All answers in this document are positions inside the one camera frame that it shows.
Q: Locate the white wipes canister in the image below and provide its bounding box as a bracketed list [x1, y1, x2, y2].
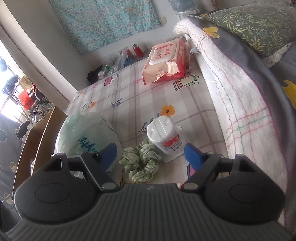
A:
[146, 115, 190, 163]

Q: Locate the white plastic bag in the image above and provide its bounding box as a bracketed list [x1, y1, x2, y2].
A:
[54, 112, 122, 179]

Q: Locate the green scrunchie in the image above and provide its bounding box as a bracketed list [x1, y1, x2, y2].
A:
[119, 138, 163, 184]

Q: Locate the checked floral bed sheet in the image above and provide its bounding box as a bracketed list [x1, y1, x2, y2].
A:
[67, 61, 227, 157]

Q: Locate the brown cardboard box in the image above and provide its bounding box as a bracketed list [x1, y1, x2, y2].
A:
[12, 107, 67, 194]

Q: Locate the black cloth on floor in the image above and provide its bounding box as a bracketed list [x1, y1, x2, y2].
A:
[87, 65, 102, 85]

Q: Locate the white stitched blanket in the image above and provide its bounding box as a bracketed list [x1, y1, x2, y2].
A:
[174, 17, 295, 229]

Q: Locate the wheelchair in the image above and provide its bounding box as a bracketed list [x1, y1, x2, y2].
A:
[25, 84, 54, 124]

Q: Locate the red plastic bag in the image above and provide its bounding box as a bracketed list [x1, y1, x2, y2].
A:
[18, 90, 34, 110]

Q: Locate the grey circle-pattern fabric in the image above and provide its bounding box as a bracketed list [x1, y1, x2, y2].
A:
[0, 115, 22, 210]

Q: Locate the clear plastic bag clutter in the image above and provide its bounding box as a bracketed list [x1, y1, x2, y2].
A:
[97, 47, 133, 80]

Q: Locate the pink wet wipes pack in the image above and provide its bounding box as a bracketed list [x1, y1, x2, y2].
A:
[142, 38, 187, 85]

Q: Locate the grey leaf-pattern pillow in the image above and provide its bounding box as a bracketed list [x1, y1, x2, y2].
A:
[204, 1, 295, 59]

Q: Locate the floral teal wall cloth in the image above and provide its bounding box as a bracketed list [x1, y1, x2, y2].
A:
[49, 0, 160, 54]

